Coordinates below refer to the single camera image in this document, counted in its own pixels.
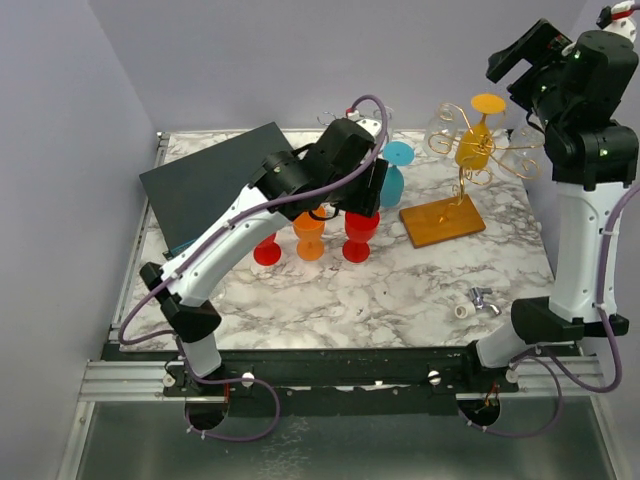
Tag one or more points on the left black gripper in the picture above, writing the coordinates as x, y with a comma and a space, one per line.
367, 201

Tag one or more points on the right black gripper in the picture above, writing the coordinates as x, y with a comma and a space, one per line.
545, 44

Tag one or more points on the red wine glass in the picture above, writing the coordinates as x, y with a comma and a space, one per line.
359, 230
267, 252

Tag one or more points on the orange wine glass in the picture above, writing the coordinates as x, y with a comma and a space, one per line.
309, 231

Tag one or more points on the yellow wine glass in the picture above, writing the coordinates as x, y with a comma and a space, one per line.
476, 144

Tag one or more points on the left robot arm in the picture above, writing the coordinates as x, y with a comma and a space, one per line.
341, 168

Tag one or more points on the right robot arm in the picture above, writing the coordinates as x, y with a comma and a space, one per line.
574, 87

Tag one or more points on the blue wine glass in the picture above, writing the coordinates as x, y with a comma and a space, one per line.
398, 154

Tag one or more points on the clear glass on silver rack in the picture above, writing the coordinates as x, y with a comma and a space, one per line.
390, 115

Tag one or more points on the clear ribbed wine glass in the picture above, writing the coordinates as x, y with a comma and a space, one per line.
443, 130

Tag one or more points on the chrome faucet tap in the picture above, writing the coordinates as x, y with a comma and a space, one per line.
478, 297

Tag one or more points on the silver wire glass rack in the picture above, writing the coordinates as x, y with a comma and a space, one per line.
326, 118

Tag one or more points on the gold wire glass rack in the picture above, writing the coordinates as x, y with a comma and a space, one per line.
457, 216

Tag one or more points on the black network switch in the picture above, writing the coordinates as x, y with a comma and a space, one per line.
189, 194

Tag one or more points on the black mounting rail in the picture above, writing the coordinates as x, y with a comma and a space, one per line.
340, 382

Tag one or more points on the aluminium frame rail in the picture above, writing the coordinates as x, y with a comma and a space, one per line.
142, 381

